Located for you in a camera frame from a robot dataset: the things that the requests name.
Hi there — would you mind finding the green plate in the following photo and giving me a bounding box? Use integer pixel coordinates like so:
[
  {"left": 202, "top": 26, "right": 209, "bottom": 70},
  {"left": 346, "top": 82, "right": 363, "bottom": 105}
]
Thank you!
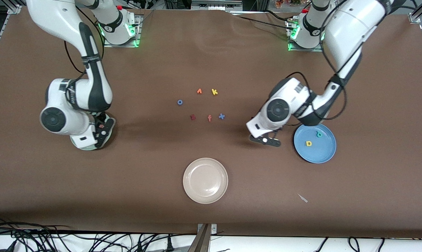
[{"left": 71, "top": 135, "right": 110, "bottom": 151}]

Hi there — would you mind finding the beige plate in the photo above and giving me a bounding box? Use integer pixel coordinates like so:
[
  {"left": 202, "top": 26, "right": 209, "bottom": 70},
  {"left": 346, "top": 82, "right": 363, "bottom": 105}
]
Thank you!
[{"left": 183, "top": 157, "right": 229, "bottom": 204}]

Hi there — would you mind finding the brown table cover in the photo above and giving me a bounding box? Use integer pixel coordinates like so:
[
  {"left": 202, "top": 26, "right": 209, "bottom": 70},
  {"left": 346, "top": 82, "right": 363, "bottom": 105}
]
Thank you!
[{"left": 0, "top": 6, "right": 422, "bottom": 239}]

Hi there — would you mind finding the grey equipment box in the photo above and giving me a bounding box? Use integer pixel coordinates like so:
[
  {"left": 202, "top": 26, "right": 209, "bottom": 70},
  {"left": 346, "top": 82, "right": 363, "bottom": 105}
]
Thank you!
[{"left": 192, "top": 0, "right": 243, "bottom": 10}]

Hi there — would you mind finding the orange clutter pile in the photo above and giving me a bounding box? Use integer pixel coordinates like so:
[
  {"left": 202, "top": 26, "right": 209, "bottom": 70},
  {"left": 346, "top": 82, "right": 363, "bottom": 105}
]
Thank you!
[{"left": 274, "top": 0, "right": 304, "bottom": 8}]

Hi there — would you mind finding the blue plate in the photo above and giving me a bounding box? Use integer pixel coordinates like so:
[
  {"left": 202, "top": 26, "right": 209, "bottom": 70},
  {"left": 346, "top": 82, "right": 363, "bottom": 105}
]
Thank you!
[{"left": 294, "top": 123, "right": 337, "bottom": 164}]

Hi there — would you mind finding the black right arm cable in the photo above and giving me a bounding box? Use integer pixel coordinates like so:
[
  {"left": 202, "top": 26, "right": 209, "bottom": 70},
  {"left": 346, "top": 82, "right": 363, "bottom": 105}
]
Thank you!
[{"left": 63, "top": 3, "right": 106, "bottom": 75}]

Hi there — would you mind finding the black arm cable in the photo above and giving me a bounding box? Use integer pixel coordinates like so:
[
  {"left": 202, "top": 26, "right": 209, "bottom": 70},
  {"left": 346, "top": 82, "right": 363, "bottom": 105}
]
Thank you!
[
  {"left": 286, "top": 0, "right": 347, "bottom": 120},
  {"left": 63, "top": 3, "right": 106, "bottom": 75}
]

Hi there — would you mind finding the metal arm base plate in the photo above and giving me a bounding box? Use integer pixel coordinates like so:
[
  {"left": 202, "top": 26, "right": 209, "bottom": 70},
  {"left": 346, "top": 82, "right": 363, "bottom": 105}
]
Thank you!
[
  {"left": 103, "top": 14, "right": 142, "bottom": 48},
  {"left": 288, "top": 20, "right": 325, "bottom": 53}
]

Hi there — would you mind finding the black cable tangle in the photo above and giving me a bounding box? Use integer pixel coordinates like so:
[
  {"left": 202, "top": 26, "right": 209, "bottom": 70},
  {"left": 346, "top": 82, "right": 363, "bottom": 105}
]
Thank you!
[{"left": 0, "top": 216, "right": 197, "bottom": 252}]

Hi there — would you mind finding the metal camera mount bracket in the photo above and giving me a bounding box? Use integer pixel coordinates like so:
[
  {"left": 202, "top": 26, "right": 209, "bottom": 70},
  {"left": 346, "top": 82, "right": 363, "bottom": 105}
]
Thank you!
[{"left": 188, "top": 223, "right": 217, "bottom": 252}]

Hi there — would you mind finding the black base cable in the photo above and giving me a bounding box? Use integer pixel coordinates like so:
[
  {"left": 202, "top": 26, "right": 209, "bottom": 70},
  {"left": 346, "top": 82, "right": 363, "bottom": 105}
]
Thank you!
[{"left": 228, "top": 10, "right": 297, "bottom": 30}]

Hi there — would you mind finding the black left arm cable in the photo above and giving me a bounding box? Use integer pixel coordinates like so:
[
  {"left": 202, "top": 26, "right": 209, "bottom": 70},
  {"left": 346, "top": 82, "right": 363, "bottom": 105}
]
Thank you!
[{"left": 286, "top": 0, "right": 347, "bottom": 120}]

